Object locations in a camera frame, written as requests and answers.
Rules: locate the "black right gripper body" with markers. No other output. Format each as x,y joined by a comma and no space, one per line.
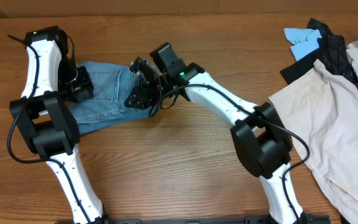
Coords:
151,94

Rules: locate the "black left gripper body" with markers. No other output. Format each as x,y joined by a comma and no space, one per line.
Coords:
81,82

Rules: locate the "blue denim jeans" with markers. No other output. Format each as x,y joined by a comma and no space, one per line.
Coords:
113,84

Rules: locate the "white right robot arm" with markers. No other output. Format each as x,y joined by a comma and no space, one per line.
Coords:
261,141

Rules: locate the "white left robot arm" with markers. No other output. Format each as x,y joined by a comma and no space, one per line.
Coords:
45,122

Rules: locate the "light blue cloth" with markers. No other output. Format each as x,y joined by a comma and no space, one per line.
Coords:
304,41

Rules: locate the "black dark garment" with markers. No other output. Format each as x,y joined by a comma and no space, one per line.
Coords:
331,51

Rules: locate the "beige cloth garment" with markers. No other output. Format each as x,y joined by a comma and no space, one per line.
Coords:
322,110

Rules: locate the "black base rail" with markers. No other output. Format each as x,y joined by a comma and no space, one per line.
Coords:
252,219

